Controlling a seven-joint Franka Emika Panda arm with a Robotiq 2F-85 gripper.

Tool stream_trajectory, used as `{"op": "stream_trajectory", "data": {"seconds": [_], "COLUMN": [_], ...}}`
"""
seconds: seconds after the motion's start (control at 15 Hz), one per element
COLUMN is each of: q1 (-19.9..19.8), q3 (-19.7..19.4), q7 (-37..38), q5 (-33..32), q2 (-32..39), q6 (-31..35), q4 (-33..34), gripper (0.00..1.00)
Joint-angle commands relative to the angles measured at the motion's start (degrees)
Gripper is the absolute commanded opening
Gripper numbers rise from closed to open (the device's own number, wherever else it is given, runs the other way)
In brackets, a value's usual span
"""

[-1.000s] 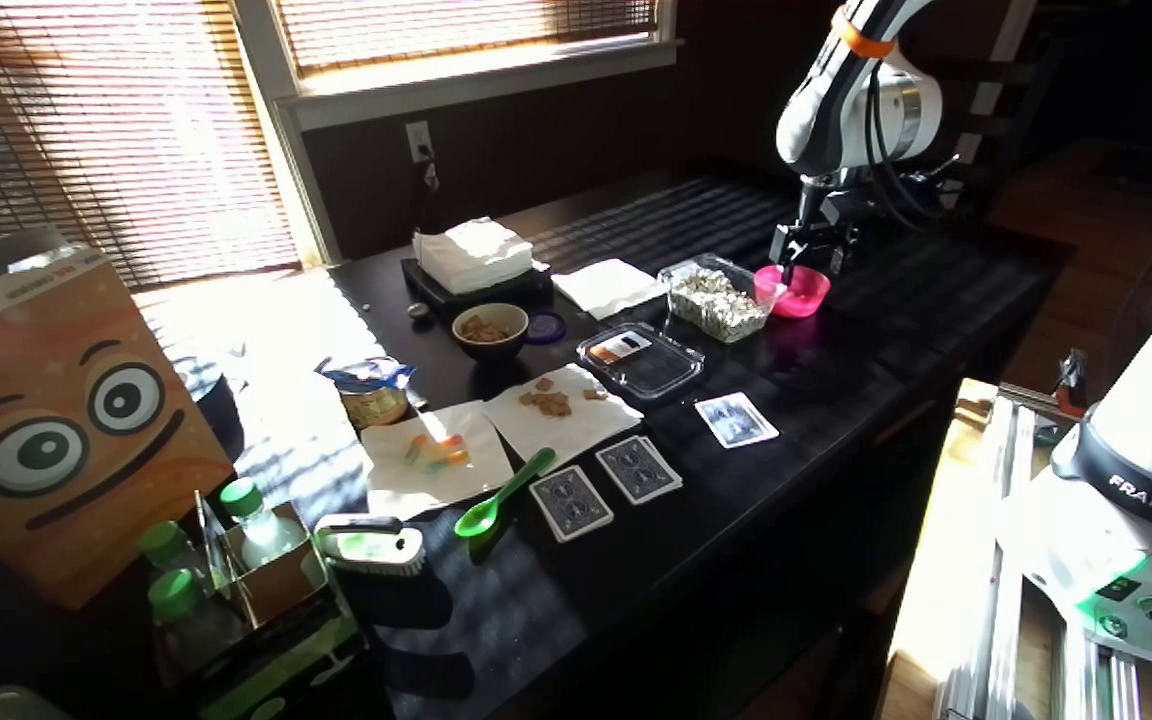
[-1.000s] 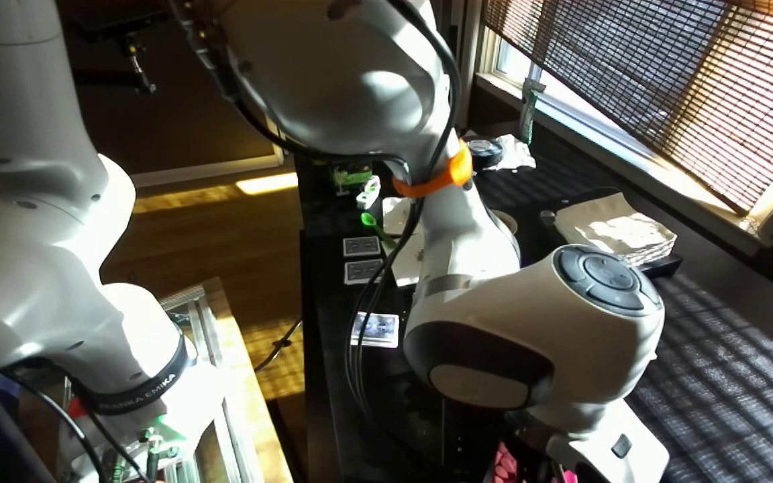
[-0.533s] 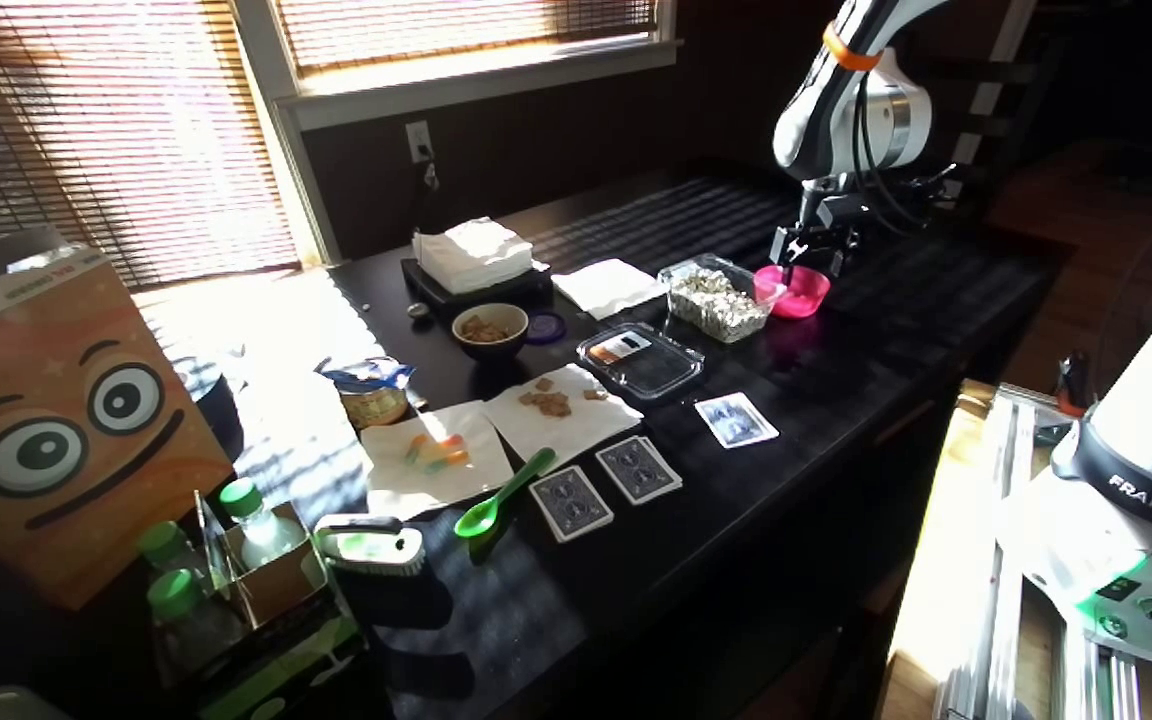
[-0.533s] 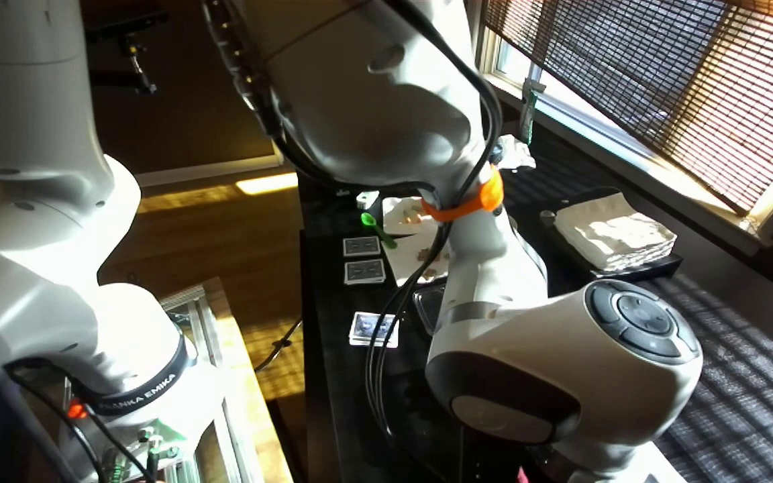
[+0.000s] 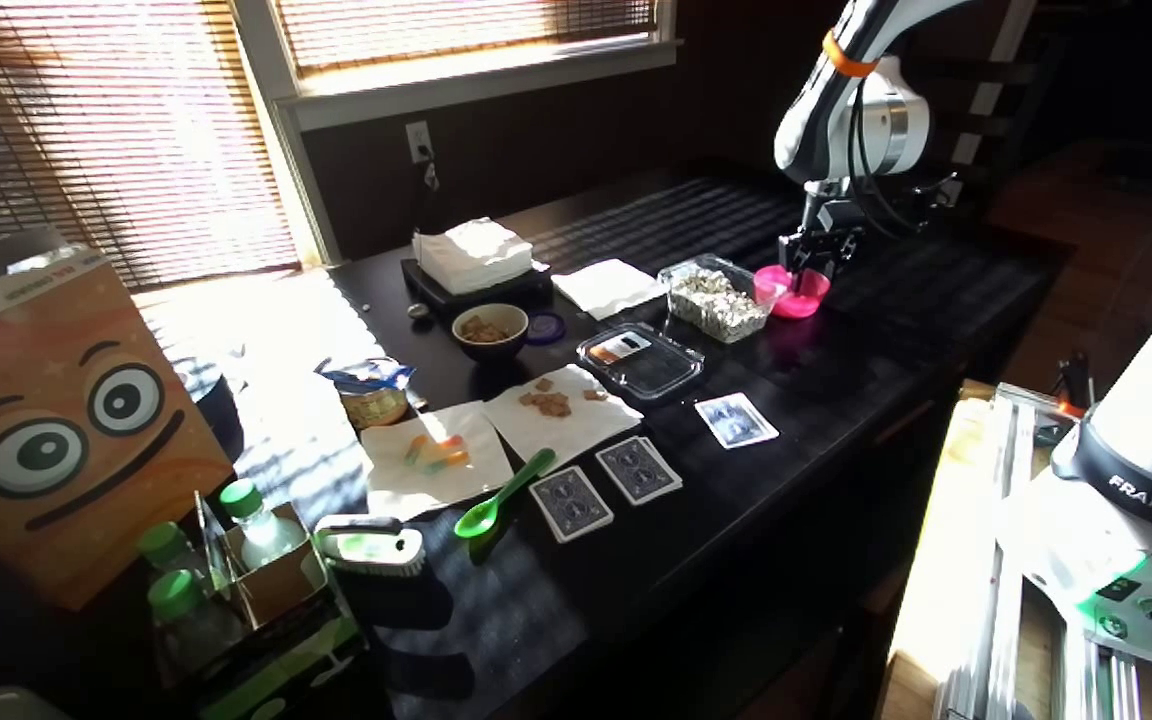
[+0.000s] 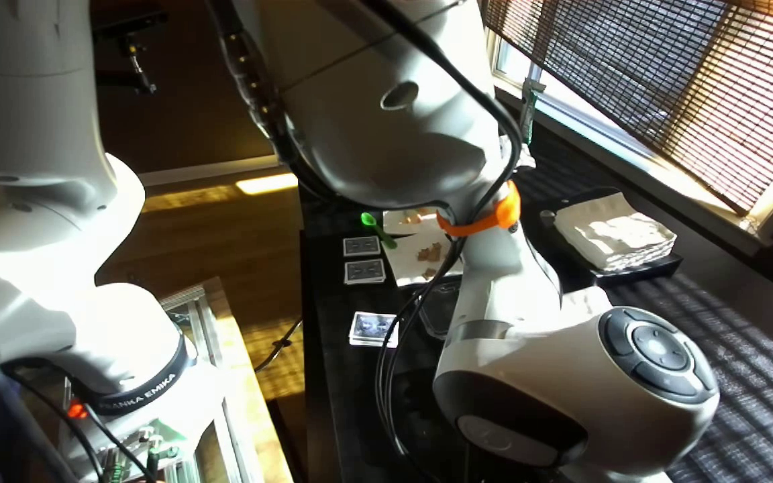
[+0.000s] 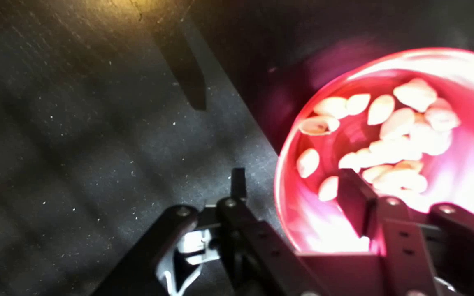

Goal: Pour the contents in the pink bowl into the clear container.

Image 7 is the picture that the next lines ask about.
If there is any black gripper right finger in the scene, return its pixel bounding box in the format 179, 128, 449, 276
337, 169, 474, 296

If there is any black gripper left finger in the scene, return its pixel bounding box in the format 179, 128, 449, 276
91, 166, 326, 296

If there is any pale nut pile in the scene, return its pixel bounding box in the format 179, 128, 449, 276
295, 77, 462, 204

